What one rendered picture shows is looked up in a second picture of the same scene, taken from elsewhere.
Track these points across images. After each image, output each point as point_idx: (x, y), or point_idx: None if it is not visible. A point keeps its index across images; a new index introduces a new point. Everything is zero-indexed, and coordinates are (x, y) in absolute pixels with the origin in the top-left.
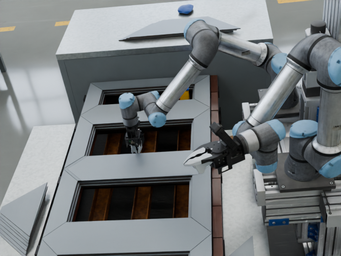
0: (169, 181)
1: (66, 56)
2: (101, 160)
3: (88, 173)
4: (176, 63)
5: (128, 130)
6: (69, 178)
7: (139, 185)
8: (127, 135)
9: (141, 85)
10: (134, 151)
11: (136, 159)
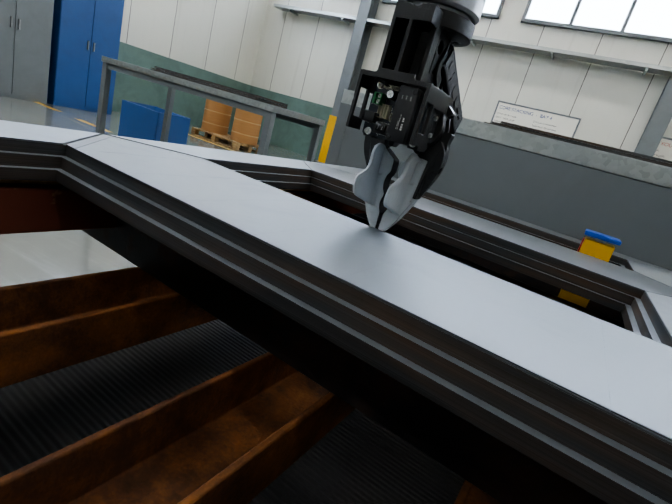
0: (479, 402)
1: (361, 99)
2: (229, 177)
3: (134, 159)
4: (587, 205)
5: (403, 8)
6: (65, 135)
7: (265, 303)
8: (384, 46)
9: (476, 207)
10: (368, 213)
11: (353, 229)
